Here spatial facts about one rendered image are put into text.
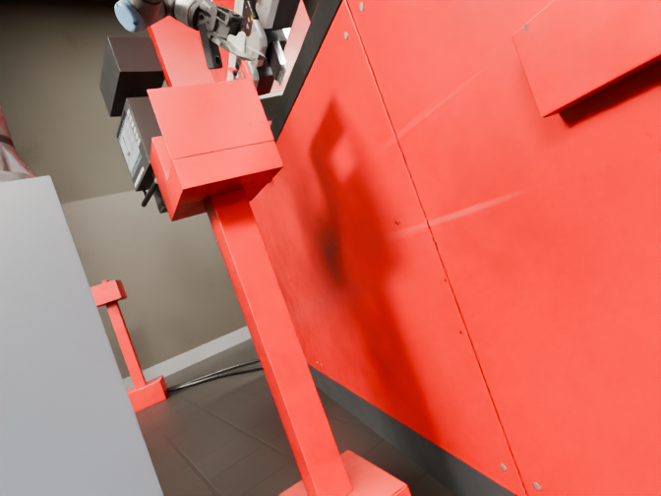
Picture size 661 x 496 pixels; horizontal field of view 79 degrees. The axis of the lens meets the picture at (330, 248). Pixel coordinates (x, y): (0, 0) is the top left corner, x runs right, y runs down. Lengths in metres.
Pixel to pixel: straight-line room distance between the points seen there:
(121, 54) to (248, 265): 2.00
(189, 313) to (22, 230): 3.08
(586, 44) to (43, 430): 0.76
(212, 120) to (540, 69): 0.45
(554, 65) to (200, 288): 3.62
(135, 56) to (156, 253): 1.80
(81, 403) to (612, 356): 0.68
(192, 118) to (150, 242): 3.20
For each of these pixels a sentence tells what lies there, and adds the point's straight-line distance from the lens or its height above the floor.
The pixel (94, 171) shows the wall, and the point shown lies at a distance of 3.96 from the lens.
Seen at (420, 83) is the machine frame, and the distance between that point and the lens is 0.51.
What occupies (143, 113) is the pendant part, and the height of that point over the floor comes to 1.51.
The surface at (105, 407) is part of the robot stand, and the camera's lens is 0.74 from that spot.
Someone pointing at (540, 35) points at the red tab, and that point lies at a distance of 0.36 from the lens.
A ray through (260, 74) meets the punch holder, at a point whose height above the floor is 1.19.
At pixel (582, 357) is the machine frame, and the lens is 0.46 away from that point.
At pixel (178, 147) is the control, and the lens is 0.62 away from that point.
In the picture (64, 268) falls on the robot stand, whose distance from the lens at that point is 0.74.
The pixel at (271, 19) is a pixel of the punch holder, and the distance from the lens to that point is 1.29.
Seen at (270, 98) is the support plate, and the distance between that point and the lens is 1.26.
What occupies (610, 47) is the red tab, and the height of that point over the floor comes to 0.57.
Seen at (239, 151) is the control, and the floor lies 0.70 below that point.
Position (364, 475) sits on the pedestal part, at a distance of 0.80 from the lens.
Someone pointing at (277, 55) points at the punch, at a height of 1.13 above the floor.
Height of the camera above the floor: 0.51
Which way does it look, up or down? 1 degrees up
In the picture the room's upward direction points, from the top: 20 degrees counter-clockwise
